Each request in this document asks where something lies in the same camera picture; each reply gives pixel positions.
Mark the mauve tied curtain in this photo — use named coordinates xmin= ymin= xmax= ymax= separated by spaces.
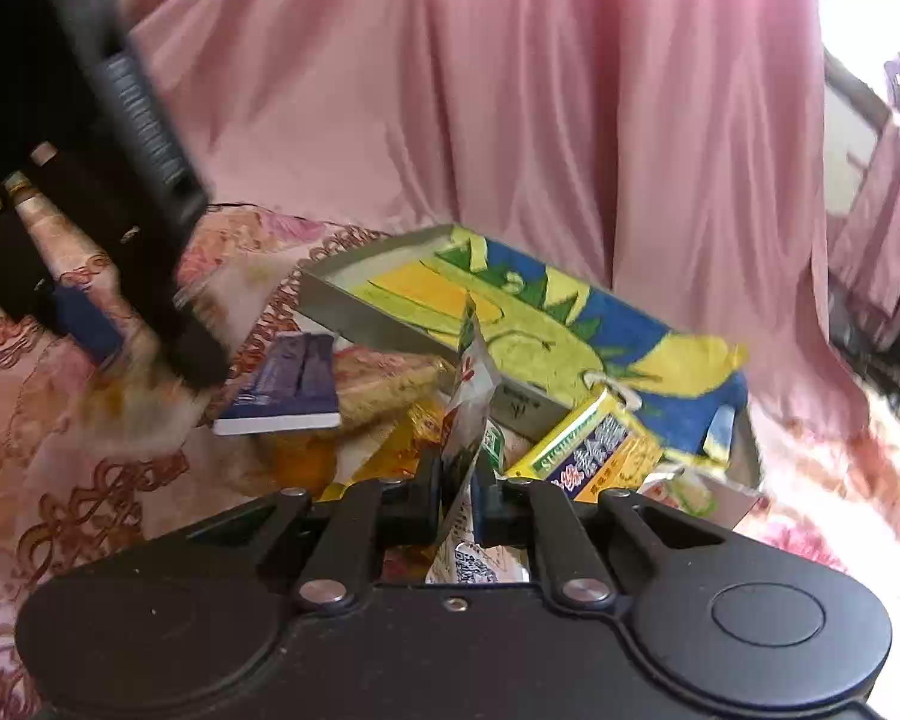
xmin=827 ymin=37 xmax=900 ymax=352

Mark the white green snack packet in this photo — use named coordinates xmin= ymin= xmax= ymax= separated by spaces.
xmin=636 ymin=463 xmax=766 ymax=535

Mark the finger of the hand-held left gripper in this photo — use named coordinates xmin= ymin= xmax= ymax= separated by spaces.
xmin=34 ymin=141 xmax=232 ymax=392
xmin=0 ymin=180 xmax=126 ymax=365

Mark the yellow blue printed cloth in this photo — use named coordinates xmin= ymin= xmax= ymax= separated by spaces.
xmin=343 ymin=227 xmax=751 ymax=466

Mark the grey metal tray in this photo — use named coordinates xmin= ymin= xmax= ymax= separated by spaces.
xmin=298 ymin=223 xmax=764 ymax=500

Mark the yellow packet with dark label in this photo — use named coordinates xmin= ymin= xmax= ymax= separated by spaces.
xmin=504 ymin=388 xmax=666 ymax=503

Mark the dark blue snack box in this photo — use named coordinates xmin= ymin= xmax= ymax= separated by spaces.
xmin=211 ymin=331 xmax=343 ymax=437

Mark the floral blanket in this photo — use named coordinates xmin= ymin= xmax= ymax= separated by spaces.
xmin=0 ymin=202 xmax=900 ymax=720

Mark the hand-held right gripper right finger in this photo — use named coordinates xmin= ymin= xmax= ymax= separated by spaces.
xmin=471 ymin=459 xmax=728 ymax=612

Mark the large pink curtain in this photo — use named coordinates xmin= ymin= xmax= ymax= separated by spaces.
xmin=112 ymin=0 xmax=875 ymax=410

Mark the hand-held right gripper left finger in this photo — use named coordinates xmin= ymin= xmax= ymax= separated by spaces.
xmin=184 ymin=447 xmax=445 ymax=612

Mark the beige cracker packet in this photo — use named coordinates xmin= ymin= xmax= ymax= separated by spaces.
xmin=332 ymin=349 xmax=458 ymax=434

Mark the white red snack packet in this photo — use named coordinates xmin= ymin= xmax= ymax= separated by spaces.
xmin=424 ymin=296 xmax=532 ymax=586

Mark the gold orange snack packet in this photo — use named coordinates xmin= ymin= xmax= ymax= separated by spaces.
xmin=343 ymin=403 xmax=445 ymax=502

